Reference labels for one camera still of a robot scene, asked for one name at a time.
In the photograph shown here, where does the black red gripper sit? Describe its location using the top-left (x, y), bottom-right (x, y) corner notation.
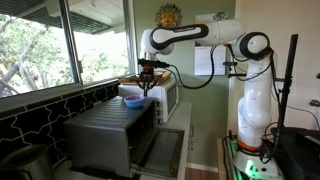
top-left (135, 65), bottom-right (160, 98)

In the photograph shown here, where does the purple plastic bowl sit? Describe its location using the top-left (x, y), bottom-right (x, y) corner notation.
top-left (123, 93), bottom-right (147, 103)

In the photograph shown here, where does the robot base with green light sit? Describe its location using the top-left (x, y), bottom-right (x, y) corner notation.
top-left (232, 150), bottom-right (285, 180)

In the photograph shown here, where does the wooden bowl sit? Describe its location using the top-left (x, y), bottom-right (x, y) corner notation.
top-left (135, 70), bottom-right (165, 80)

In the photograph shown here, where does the blue plastic bowl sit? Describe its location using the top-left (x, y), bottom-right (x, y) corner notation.
top-left (124, 98), bottom-right (147, 109)

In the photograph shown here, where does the glass toaster oven door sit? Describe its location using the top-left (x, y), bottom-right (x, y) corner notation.
top-left (129, 128), bottom-right (185, 180)

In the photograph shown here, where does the silver toaster oven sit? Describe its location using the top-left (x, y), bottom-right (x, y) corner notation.
top-left (63, 95), bottom-right (160, 179)

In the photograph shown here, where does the wooden serving tray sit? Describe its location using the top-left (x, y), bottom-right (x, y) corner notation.
top-left (118, 70), bottom-right (173, 87)

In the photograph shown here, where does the white microwave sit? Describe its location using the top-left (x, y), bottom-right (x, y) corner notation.
top-left (117, 78), bottom-right (180, 124)

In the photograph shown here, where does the black clamp bar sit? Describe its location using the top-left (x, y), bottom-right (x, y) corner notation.
top-left (222, 60), bottom-right (249, 80)

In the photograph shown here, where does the black upright pole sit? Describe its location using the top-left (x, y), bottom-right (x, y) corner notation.
top-left (275, 33), bottom-right (300, 130)

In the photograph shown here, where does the metal pot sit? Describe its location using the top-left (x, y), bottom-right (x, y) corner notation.
top-left (0, 144), bottom-right (54, 180)

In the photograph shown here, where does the black equipment box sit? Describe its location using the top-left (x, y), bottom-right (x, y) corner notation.
top-left (270, 126), bottom-right (320, 180)

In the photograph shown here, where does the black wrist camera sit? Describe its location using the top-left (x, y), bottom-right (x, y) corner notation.
top-left (137, 58), bottom-right (170, 69)

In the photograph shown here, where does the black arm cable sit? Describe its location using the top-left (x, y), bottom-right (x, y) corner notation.
top-left (163, 44), bottom-right (220, 91)

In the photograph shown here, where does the white wall calendar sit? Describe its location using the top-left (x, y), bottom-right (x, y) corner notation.
top-left (194, 45), bottom-right (228, 76)

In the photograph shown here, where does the colourful sun wall ornament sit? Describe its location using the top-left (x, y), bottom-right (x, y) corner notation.
top-left (154, 3), bottom-right (183, 30)

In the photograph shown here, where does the grey window frame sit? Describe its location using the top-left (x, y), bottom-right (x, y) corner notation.
top-left (0, 0), bottom-right (139, 101)

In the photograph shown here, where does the landscape wall picture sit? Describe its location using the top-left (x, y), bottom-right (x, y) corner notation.
top-left (194, 11), bottom-right (230, 24)

